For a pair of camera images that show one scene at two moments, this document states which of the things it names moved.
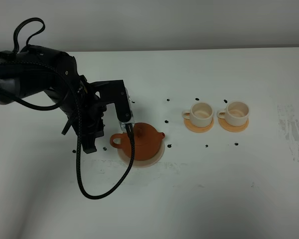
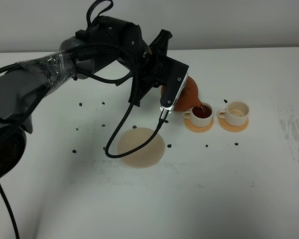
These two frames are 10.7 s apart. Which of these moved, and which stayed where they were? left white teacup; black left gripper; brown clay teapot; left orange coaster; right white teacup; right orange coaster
Moved: black left gripper; brown clay teapot
Stayed: right white teacup; left white teacup; left orange coaster; right orange coaster
